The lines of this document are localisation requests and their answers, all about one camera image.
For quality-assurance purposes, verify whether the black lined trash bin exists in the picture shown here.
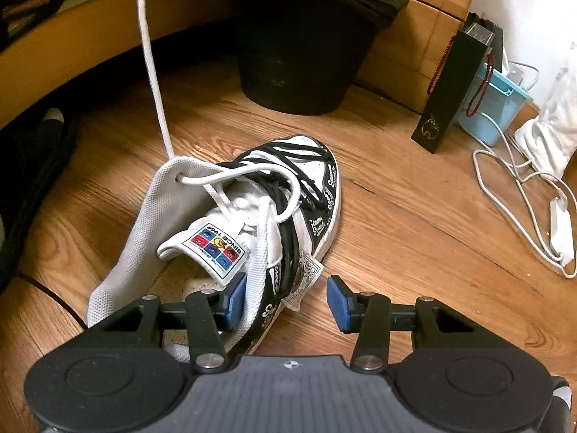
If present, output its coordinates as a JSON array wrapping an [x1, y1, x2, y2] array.
[[230, 0, 409, 115]]

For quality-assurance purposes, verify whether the white shoelace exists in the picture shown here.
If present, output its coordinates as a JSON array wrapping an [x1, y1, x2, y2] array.
[[137, 0, 301, 224]]

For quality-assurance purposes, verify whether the white black laced sneaker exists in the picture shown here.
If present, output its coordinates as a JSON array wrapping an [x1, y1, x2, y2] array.
[[87, 135, 341, 355]]

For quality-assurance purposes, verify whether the white power adapter with cable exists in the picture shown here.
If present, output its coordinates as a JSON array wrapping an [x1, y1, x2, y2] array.
[[470, 60, 577, 280]]

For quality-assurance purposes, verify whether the black sock foot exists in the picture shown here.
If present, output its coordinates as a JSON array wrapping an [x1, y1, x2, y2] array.
[[1, 108, 77, 289]]

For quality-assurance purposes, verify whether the black gift bag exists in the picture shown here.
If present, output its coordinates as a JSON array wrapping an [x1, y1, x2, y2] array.
[[412, 13, 503, 153]]

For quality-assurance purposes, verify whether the black cable on floor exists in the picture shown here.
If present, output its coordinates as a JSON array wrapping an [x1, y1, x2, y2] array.
[[16, 271, 90, 331]]

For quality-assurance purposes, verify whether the light blue plastic bin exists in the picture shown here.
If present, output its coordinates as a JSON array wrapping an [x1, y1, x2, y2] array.
[[456, 64, 532, 146]]

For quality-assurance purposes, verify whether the white plastic bag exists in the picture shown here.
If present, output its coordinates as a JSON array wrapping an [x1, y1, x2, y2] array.
[[514, 67, 577, 178]]

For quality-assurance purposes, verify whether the wooden nightstand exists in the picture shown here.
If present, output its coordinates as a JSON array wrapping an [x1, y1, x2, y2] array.
[[357, 0, 472, 113]]

